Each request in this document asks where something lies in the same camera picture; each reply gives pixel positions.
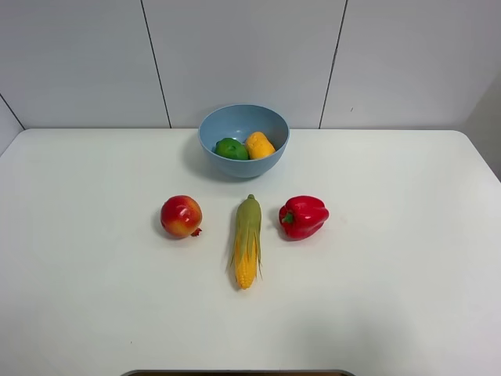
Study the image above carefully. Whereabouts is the yellow mango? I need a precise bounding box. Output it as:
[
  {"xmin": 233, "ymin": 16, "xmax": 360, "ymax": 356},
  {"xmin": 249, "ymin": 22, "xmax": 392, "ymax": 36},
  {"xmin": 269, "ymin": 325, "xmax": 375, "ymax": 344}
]
[{"xmin": 245, "ymin": 132, "xmax": 276, "ymax": 160}]

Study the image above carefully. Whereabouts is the green lime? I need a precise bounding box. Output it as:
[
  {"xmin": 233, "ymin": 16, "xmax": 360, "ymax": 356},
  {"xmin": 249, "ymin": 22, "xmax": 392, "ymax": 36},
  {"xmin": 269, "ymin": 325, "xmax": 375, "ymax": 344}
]
[{"xmin": 214, "ymin": 138, "xmax": 249, "ymax": 161}]

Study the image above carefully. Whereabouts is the red yellow pomegranate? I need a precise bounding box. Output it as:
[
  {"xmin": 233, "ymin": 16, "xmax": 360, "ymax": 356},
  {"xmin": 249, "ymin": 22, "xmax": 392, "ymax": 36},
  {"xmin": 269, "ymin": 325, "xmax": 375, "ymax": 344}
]
[{"xmin": 160, "ymin": 195, "xmax": 203, "ymax": 238}]

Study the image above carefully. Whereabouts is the blue plastic bowl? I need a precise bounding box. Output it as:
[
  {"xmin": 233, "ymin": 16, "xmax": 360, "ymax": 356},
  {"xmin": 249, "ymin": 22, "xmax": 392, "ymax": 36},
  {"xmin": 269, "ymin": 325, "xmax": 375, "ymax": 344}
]
[{"xmin": 198, "ymin": 104, "xmax": 290, "ymax": 179}]

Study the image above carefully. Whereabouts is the red bell pepper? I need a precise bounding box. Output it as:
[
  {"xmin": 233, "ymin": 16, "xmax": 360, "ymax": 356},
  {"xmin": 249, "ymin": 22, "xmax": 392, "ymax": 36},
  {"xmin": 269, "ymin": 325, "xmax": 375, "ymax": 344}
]
[{"xmin": 279, "ymin": 195, "xmax": 330, "ymax": 240}]

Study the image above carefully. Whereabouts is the corn cob with husk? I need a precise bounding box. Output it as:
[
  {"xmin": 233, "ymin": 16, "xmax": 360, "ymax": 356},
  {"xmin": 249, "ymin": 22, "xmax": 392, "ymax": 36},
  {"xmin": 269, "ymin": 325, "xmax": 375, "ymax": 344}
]
[{"xmin": 229, "ymin": 194, "xmax": 262, "ymax": 291}]

